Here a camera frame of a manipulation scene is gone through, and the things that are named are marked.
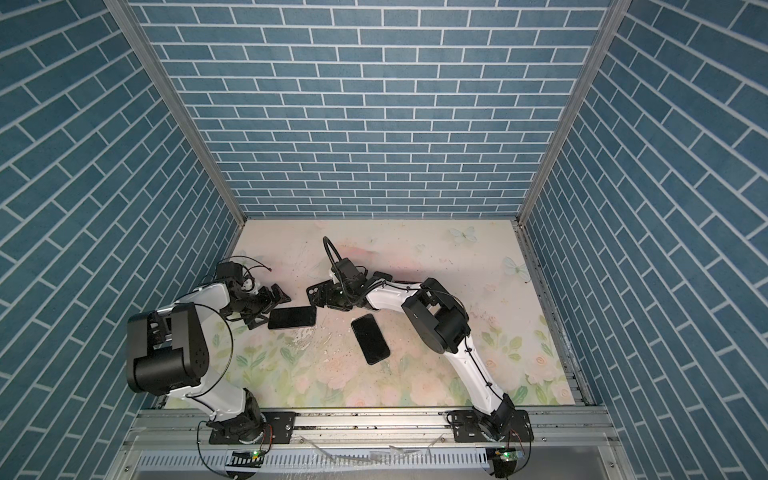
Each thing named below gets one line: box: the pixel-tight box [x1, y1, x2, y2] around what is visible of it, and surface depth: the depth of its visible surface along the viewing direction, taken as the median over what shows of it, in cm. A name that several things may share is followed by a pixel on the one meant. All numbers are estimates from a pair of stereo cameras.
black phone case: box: [306, 279, 332, 308], surface depth 101 cm
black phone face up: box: [351, 313, 390, 365], surface depth 92 cm
